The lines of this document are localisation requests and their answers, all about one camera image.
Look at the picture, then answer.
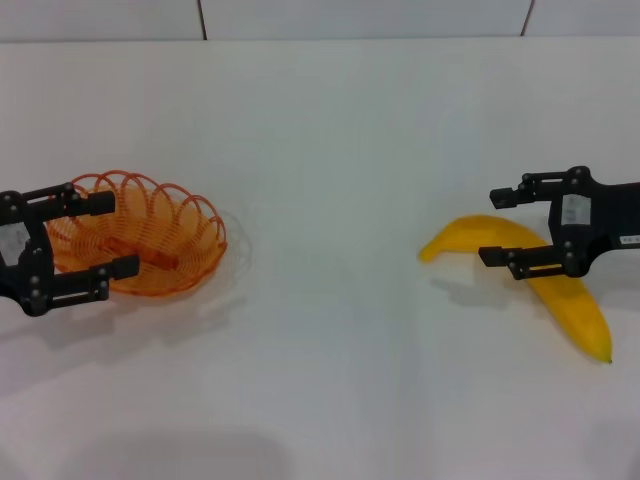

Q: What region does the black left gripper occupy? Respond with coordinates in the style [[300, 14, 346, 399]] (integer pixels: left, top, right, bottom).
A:
[[0, 182, 141, 318]]

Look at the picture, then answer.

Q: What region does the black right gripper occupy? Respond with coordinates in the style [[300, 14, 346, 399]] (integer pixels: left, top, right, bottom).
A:
[[478, 166, 640, 281]]

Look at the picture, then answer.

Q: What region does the yellow banana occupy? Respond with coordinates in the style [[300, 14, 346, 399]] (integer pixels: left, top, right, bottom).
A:
[[417, 213, 614, 365]]

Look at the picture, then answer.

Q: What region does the orange wire basket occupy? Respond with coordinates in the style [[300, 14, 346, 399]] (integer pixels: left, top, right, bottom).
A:
[[44, 169, 229, 296]]

